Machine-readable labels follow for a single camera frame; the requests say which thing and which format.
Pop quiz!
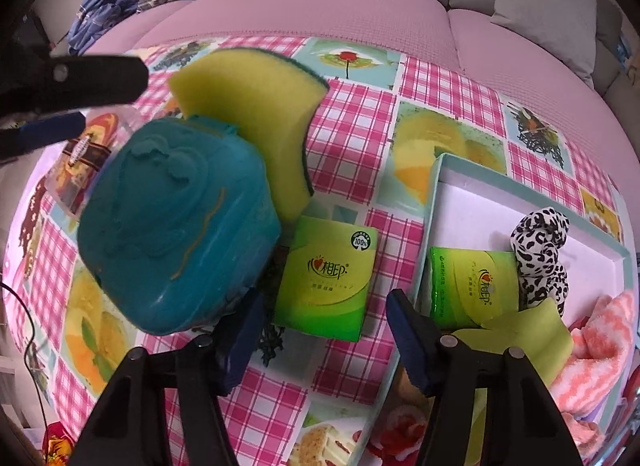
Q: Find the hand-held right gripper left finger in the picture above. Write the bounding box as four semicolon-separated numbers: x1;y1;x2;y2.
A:
67;291;268;466

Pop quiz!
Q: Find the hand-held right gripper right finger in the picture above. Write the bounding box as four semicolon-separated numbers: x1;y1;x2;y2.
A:
386;288;583;466

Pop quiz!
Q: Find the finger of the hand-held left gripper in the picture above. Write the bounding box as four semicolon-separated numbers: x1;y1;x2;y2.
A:
0;53;149;119
0;112;87;159

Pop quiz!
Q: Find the green tissue packet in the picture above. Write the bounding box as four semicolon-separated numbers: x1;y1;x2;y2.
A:
429;246;521;331
274;216;379;343

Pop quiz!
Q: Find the teal plastic box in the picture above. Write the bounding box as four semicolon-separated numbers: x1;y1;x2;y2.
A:
76;114;282;334

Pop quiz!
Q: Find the teal shallow cardboard tray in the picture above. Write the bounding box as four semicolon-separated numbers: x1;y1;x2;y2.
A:
350;153;632;466

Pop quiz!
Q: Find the black spotted scrunchie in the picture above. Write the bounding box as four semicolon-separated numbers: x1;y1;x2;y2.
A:
510;207;572;319

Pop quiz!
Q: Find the pink fluffy sock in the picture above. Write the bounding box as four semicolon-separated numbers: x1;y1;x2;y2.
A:
550;291;637;414
560;411;606;452

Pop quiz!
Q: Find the clear round snack packet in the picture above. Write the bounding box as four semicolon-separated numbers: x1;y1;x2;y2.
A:
42;108;146;219

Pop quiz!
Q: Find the blue checked clothing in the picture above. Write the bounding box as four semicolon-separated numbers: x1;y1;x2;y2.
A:
66;0;148;56

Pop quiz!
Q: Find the yellow sponge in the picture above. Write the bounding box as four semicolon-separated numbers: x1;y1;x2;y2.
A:
167;48;331;227

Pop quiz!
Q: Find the grey sofa with pink cover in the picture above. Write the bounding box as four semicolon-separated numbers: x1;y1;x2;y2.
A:
35;0;640;111

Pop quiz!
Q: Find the small grey cushion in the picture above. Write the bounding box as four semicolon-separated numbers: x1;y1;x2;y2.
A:
490;0;598;84

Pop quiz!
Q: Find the black cable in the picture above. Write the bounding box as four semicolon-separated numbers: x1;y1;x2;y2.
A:
0;281;51;397

